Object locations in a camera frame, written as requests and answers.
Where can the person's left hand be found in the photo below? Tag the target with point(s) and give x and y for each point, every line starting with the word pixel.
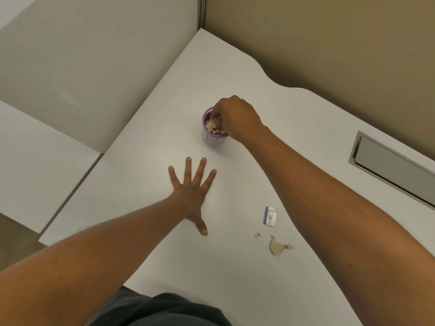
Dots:
pixel 190 196

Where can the person's right hand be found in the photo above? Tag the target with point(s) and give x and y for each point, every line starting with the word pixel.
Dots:
pixel 239 118

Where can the person's left middle finger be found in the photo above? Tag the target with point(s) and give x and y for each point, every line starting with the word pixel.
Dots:
pixel 201 171

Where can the person's right fingers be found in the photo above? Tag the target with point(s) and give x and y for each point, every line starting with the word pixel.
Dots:
pixel 216 113

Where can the person's left thumb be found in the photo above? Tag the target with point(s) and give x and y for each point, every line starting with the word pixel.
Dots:
pixel 201 226

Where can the person's left little finger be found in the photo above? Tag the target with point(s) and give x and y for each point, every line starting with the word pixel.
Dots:
pixel 174 175

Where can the person's left forearm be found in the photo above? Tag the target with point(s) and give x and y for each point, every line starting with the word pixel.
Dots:
pixel 85 254

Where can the person's right forearm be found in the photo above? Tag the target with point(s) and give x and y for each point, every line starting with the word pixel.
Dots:
pixel 333 213

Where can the pile of beige paper scraps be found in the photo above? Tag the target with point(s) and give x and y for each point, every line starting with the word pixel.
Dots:
pixel 212 126

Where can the white cup with purple rim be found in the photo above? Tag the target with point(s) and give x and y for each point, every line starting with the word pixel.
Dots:
pixel 212 140

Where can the small white blue packet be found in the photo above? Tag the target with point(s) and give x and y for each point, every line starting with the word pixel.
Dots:
pixel 270 216

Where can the large beige paper scrap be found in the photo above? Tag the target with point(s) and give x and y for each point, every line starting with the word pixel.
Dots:
pixel 276 248

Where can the person's dark green clothing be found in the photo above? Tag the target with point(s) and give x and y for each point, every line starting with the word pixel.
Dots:
pixel 159 310

